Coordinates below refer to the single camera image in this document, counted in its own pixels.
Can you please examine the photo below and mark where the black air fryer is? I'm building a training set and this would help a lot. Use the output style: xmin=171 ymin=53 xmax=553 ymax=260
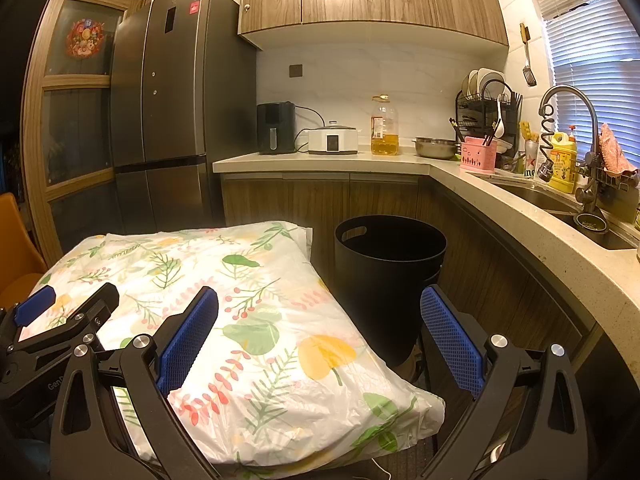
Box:
xmin=256 ymin=102 xmax=297 ymax=156

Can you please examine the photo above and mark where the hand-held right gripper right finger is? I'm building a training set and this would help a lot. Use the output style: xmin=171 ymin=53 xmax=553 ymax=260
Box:
xmin=420 ymin=284 xmax=591 ymax=480

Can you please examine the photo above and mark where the hanging metal spatula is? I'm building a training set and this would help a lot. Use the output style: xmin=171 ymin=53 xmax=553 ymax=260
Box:
xmin=519 ymin=22 xmax=537 ymax=87

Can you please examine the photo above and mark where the pink utensil holder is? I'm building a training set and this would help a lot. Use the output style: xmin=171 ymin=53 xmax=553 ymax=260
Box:
xmin=460 ymin=136 xmax=498 ymax=172

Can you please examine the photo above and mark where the black dish rack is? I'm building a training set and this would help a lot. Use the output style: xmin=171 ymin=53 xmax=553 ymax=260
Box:
xmin=454 ymin=67 xmax=523 ymax=158

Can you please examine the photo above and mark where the round sink strainer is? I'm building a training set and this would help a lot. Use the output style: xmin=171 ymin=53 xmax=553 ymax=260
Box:
xmin=572 ymin=212 xmax=608 ymax=235

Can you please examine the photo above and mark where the orange chair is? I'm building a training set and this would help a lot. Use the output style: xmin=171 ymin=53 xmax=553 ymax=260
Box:
xmin=0 ymin=191 xmax=48 ymax=306

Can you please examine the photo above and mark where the steel bowl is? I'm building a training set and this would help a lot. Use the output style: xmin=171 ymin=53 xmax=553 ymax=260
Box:
xmin=412 ymin=137 xmax=460 ymax=159

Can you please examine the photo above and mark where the white plate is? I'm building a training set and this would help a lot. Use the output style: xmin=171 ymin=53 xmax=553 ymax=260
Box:
xmin=477 ymin=67 xmax=507 ymax=98

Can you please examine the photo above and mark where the pink cloth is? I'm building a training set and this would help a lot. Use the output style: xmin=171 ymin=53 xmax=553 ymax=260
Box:
xmin=598 ymin=122 xmax=632 ymax=173

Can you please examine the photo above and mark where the grey refrigerator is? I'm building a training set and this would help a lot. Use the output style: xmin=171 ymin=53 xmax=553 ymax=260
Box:
xmin=109 ymin=0 xmax=258 ymax=233

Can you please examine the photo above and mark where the white ladle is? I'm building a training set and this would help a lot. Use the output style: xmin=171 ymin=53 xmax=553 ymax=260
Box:
xmin=487 ymin=97 xmax=507 ymax=141

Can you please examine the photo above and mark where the yellow detergent bottle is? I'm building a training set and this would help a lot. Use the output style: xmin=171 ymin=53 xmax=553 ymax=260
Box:
xmin=547 ymin=125 xmax=578 ymax=195

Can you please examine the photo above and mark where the white rice cooker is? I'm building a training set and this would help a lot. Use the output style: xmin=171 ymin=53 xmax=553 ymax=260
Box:
xmin=307 ymin=121 xmax=360 ymax=156

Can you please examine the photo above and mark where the wooden glass door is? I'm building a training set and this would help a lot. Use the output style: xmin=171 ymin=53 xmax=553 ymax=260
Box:
xmin=20 ymin=0 xmax=153 ymax=266

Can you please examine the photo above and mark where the steel sink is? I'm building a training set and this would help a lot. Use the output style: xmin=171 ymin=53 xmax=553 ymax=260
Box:
xmin=482 ymin=177 xmax=640 ymax=251

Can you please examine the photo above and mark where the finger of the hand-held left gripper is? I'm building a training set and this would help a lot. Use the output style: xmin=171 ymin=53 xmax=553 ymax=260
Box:
xmin=0 ymin=285 xmax=57 ymax=341
xmin=0 ymin=282 xmax=121 ymax=361

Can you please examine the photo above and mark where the steel kitchen faucet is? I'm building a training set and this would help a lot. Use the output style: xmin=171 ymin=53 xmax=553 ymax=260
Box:
xmin=536 ymin=85 xmax=601 ymax=216

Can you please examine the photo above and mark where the round red door decoration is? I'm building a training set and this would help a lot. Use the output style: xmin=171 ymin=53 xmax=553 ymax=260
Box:
xmin=67 ymin=19 xmax=106 ymax=58

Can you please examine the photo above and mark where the cooking oil bottle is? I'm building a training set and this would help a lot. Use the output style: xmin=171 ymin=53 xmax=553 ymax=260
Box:
xmin=370 ymin=94 xmax=401 ymax=157

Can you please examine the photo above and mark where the floral tablecloth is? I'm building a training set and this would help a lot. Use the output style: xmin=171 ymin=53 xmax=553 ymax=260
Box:
xmin=30 ymin=220 xmax=446 ymax=466

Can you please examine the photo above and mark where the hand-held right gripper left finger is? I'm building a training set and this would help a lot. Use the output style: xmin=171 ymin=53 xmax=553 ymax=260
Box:
xmin=50 ymin=285 xmax=221 ymax=480

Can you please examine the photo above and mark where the black faucet rack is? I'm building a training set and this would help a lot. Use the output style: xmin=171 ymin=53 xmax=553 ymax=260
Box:
xmin=580 ymin=160 xmax=640 ymax=201

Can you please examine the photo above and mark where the black trash bin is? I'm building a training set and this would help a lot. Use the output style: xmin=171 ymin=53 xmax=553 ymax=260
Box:
xmin=334 ymin=215 xmax=447 ymax=368

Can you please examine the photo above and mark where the black power cable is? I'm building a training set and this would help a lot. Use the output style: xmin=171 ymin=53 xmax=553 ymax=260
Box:
xmin=294 ymin=106 xmax=326 ymax=153

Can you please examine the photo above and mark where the white window blind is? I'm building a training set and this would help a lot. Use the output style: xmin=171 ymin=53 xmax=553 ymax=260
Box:
xmin=520 ymin=0 xmax=640 ymax=161

